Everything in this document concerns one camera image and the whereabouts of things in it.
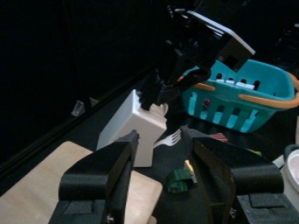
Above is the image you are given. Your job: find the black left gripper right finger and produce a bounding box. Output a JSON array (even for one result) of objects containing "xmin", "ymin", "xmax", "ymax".
[{"xmin": 179, "ymin": 125, "xmax": 299, "ymax": 224}]

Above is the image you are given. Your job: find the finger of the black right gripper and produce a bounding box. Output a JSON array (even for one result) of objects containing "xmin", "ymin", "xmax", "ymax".
[
  {"xmin": 156, "ymin": 67, "xmax": 212, "ymax": 106},
  {"xmin": 138, "ymin": 47, "xmax": 184, "ymax": 111}
]

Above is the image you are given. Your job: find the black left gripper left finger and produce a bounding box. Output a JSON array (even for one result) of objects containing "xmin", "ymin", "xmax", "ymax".
[{"xmin": 48, "ymin": 129, "xmax": 140, "ymax": 224}]

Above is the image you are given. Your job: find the yellow-green toy piece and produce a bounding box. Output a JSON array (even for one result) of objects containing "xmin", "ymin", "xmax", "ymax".
[{"xmin": 248, "ymin": 148, "xmax": 264, "ymax": 157}]

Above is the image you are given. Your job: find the red striped toy piece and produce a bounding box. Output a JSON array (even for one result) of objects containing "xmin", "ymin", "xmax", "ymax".
[{"xmin": 209, "ymin": 132, "xmax": 229, "ymax": 144}]

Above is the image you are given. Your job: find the light wooden cutting board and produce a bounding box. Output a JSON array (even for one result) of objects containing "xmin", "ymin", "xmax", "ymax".
[{"xmin": 0, "ymin": 140, "xmax": 164, "ymax": 224}]

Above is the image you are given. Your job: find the green striped toy vegetable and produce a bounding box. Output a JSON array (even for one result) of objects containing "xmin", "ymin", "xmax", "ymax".
[{"xmin": 164, "ymin": 168, "xmax": 195, "ymax": 193}]

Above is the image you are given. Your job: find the white pot with dark rim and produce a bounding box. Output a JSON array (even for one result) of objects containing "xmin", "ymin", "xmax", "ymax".
[{"xmin": 279, "ymin": 143, "xmax": 299, "ymax": 212}]

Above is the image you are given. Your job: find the white knife block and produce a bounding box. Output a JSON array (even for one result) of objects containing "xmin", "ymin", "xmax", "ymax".
[{"xmin": 96, "ymin": 88, "xmax": 169, "ymax": 168}]

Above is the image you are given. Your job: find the white plastic fork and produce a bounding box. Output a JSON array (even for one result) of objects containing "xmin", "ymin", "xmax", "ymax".
[{"xmin": 152, "ymin": 128, "xmax": 183, "ymax": 149}]

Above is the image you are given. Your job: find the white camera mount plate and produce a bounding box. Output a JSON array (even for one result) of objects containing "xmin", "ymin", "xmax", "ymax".
[{"xmin": 184, "ymin": 10, "xmax": 257, "ymax": 56}]

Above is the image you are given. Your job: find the black cleaver handle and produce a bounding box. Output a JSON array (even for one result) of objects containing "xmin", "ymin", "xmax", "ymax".
[{"xmin": 138, "ymin": 92, "xmax": 157, "ymax": 111}]

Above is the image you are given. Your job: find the teal basket with orange handles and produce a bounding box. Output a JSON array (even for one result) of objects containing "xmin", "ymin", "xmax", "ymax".
[{"xmin": 179, "ymin": 59, "xmax": 299, "ymax": 134}]

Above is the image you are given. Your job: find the black frame rail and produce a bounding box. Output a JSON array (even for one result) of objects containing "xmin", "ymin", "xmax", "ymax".
[{"xmin": 0, "ymin": 62, "xmax": 158, "ymax": 179}]

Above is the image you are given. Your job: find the small metal corner bracket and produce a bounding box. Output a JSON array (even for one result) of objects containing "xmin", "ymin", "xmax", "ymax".
[{"xmin": 69, "ymin": 100, "xmax": 86, "ymax": 117}]

